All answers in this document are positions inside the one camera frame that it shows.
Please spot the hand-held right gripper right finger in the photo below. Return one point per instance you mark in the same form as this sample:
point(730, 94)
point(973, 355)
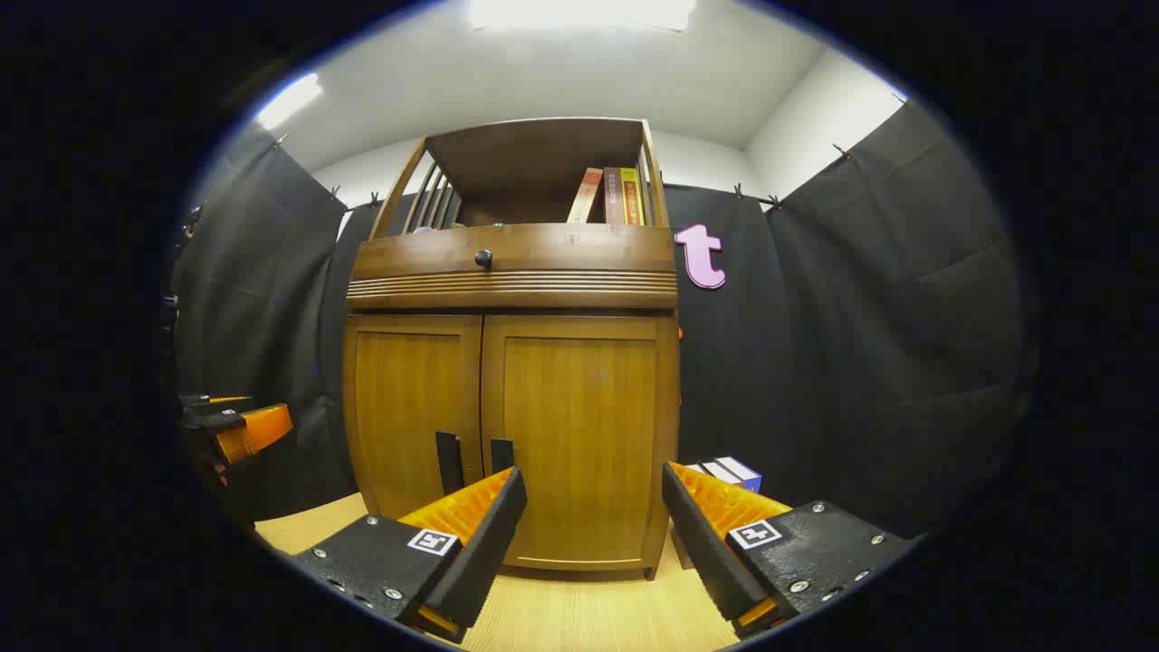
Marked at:
point(706, 543)

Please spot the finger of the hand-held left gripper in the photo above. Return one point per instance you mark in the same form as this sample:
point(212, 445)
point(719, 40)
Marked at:
point(258, 430)
point(217, 399)

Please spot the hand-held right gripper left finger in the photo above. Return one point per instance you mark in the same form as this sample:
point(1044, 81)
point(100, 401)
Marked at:
point(482, 561)

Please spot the wooden shoe cabinet door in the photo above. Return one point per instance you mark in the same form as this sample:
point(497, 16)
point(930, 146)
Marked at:
point(407, 398)
point(579, 407)

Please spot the wooden double-door shoe cabinet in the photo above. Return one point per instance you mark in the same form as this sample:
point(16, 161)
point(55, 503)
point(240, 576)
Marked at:
point(543, 154)

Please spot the wooden cabinet drawer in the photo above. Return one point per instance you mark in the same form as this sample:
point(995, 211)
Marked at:
point(561, 249)

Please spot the reddish brown book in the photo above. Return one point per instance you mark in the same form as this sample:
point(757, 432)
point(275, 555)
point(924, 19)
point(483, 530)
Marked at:
point(720, 472)

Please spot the blue book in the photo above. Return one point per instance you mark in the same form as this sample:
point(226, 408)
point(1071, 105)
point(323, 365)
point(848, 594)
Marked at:
point(742, 473)

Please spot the black backdrop cloth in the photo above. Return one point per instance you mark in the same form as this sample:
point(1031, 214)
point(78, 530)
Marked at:
point(860, 317)

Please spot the black drawer knob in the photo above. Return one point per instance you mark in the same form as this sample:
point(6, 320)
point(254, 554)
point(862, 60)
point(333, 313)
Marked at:
point(483, 258)

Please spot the small ceiling light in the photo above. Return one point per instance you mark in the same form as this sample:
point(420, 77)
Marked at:
point(288, 101)

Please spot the tan and red book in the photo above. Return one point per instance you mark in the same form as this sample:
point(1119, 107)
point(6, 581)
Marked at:
point(585, 196)

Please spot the large ceiling light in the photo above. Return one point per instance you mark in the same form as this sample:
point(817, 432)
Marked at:
point(579, 13)

